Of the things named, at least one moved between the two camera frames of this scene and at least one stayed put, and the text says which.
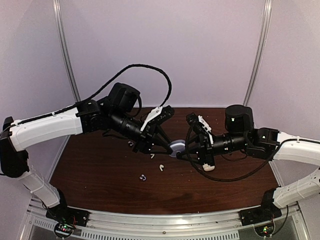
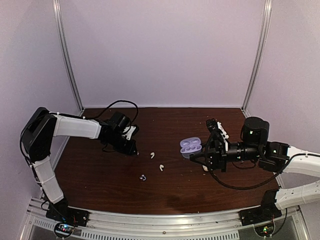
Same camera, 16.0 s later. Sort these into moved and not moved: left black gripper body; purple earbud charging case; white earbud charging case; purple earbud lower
Moved: left black gripper body; purple earbud charging case
Not moved: white earbud charging case; purple earbud lower
